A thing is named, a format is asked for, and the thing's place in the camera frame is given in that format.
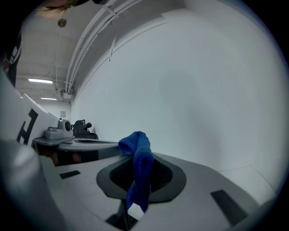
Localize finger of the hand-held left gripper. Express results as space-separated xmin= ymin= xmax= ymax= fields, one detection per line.
xmin=71 ymin=137 xmax=119 ymax=144
xmin=57 ymin=142 xmax=120 ymax=152

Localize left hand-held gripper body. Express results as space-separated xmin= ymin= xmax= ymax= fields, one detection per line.
xmin=15 ymin=93 xmax=75 ymax=147

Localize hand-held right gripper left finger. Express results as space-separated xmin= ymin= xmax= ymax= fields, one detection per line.
xmin=54 ymin=153 xmax=135 ymax=223

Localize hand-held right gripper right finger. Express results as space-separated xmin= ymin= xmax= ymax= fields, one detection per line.
xmin=135 ymin=155 xmax=264 ymax=231

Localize blue cloth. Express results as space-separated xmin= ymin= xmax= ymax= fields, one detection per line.
xmin=118 ymin=130 xmax=155 ymax=214

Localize person's left hand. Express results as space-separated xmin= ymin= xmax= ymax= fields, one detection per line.
xmin=40 ymin=150 xmax=83 ymax=167

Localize black office chair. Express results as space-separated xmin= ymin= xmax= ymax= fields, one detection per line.
xmin=71 ymin=119 xmax=99 ymax=140

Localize white ceiling pipes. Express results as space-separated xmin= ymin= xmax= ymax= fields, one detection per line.
xmin=64 ymin=0 xmax=145 ymax=93

